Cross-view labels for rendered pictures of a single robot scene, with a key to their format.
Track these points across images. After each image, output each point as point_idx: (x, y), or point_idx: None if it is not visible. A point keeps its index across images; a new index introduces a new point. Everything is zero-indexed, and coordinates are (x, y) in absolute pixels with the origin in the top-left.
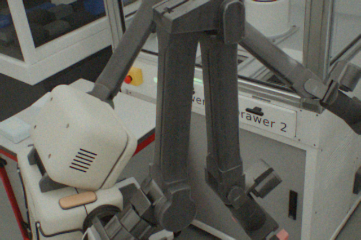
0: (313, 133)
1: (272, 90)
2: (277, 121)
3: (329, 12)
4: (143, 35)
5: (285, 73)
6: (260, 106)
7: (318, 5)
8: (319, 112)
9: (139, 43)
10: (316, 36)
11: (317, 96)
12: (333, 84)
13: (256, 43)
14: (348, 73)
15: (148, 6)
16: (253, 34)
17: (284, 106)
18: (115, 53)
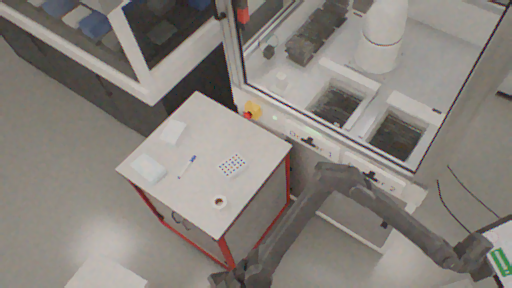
0: (417, 198)
1: (388, 165)
2: (387, 184)
3: (461, 142)
4: (305, 224)
5: (428, 252)
6: (375, 171)
7: (453, 135)
8: (427, 191)
9: (301, 230)
10: (442, 151)
11: (453, 270)
12: (466, 256)
13: (408, 229)
14: (482, 251)
15: (311, 201)
16: (406, 223)
17: (396, 176)
18: (279, 238)
